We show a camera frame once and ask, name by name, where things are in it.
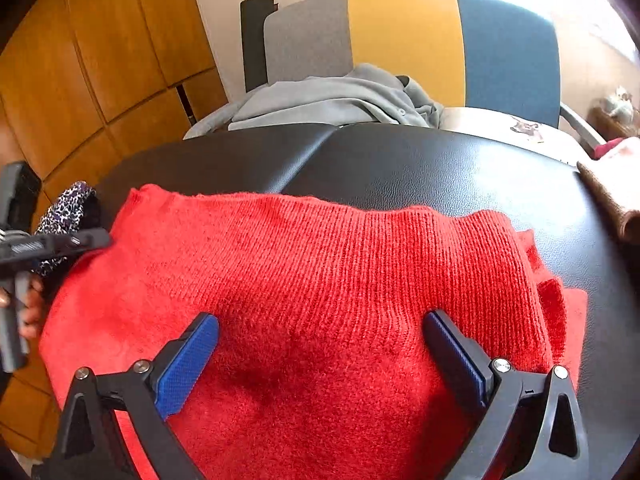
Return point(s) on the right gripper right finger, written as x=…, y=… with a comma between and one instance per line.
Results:
x=530, y=422

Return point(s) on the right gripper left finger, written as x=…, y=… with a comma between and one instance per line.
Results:
x=90, y=444

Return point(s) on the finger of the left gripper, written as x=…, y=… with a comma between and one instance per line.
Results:
x=78, y=242

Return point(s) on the red knitted sweater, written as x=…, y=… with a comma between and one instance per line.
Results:
x=321, y=370

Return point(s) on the person's left hand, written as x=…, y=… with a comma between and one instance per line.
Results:
x=32, y=313

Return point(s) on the purple patterned cloth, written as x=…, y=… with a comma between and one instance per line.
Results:
x=76, y=209

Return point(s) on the wooden cabinet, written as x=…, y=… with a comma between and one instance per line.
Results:
x=88, y=83

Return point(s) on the pink brown blanket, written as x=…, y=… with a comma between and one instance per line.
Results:
x=613, y=179

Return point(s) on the white embroidered pillow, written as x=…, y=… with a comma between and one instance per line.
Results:
x=514, y=130

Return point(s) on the cluttered wooden shelf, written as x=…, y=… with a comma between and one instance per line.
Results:
x=615, y=116

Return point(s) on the grey garment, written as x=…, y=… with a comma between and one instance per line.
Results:
x=366, y=94

